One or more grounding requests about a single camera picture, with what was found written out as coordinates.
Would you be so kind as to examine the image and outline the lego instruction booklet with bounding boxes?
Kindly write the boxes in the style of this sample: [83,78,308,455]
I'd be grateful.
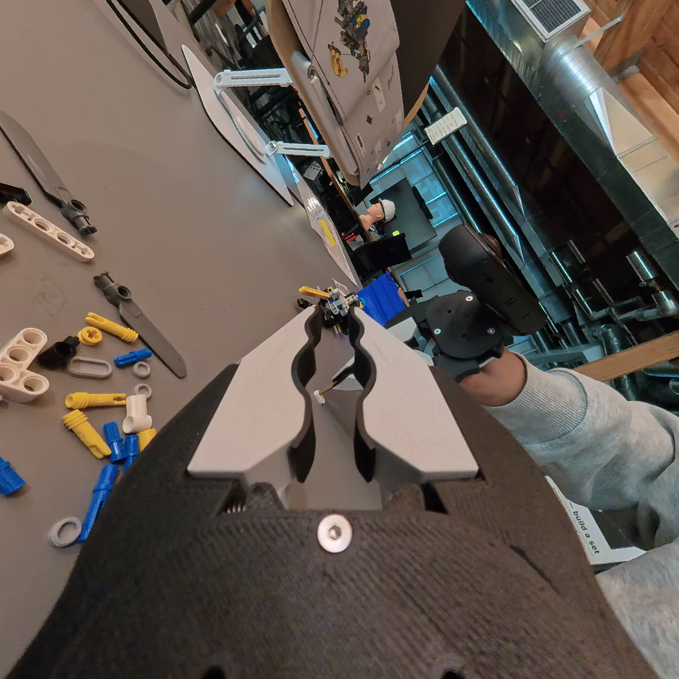
[280,0,405,187]

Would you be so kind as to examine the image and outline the silver air duct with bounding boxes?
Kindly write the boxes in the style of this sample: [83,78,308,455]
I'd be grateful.
[466,0,679,253]

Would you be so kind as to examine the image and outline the black cable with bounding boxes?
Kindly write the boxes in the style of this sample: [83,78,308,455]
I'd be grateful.
[102,0,194,91]

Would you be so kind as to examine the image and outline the person's right forearm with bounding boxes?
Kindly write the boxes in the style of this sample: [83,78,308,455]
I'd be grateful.
[483,354,679,553]

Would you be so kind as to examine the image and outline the black office chair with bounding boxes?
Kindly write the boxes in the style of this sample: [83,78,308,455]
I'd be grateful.
[351,233,413,278]

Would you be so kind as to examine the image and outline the mannequin with white helmet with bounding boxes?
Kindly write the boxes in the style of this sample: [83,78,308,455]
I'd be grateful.
[358,198,399,235]

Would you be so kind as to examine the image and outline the black monitor screen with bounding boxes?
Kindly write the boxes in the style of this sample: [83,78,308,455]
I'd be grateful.
[365,176,439,246]

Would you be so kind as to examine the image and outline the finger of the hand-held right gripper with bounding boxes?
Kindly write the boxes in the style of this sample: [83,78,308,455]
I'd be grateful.
[330,364,365,393]
[386,312,436,368]

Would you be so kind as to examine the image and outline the white monitor stand base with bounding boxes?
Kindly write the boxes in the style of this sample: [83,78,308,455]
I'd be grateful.
[181,44,296,208]

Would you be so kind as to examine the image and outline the long blue lego pin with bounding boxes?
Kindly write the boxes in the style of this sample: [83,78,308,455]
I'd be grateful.
[78,463,121,544]

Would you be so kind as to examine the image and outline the white straight lego beam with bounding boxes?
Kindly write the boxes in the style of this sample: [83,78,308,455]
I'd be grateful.
[2,201,96,264]

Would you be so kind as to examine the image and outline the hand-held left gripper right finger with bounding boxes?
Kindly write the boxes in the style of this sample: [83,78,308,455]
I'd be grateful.
[349,308,482,508]

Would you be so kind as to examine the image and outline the yellow lego pin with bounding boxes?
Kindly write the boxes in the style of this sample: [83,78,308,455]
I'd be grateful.
[65,391,128,411]
[84,312,140,344]
[62,409,112,460]

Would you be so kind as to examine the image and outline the dark grey lego blade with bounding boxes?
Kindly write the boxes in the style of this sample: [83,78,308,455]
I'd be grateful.
[0,110,99,236]
[92,272,188,379]

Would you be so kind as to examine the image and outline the white hanging paper label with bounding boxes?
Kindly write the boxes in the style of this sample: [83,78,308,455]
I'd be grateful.
[424,106,469,146]

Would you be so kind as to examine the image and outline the grey oval lego link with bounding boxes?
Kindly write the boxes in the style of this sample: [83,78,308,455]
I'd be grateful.
[66,356,114,381]

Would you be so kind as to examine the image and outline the wooden beam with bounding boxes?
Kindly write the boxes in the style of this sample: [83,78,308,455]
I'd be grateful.
[574,330,679,384]

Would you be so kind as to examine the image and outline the blue plastic bin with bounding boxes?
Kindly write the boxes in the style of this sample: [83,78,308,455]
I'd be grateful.
[354,272,410,328]

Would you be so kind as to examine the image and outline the white lego elbow connector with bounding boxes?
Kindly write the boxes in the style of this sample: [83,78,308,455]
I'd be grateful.
[121,395,153,435]

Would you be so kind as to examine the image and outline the black lego connector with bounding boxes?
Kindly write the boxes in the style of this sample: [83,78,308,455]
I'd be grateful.
[36,335,81,371]

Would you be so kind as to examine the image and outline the grey metal pipes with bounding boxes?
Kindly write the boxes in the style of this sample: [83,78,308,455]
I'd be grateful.
[424,74,679,404]

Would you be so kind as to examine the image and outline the partly built lego model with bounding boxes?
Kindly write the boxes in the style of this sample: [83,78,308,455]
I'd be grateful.
[296,284,368,336]

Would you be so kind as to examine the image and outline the white angled lego beam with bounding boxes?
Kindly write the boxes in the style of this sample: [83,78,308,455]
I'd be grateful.
[0,327,50,404]

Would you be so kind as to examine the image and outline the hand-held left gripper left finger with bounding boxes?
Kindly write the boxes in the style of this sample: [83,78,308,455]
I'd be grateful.
[187,307,326,511]

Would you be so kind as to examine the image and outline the white printed paper sheet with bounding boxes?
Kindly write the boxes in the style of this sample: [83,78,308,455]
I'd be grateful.
[545,474,649,573]

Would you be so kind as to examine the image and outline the person's right hand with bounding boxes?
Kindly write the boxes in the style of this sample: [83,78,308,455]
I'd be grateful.
[463,351,532,407]

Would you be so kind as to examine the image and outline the white vent grille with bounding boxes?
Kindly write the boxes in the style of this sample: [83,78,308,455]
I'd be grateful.
[508,0,591,44]

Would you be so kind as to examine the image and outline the large grey lego ring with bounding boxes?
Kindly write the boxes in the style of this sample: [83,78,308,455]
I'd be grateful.
[48,517,83,549]

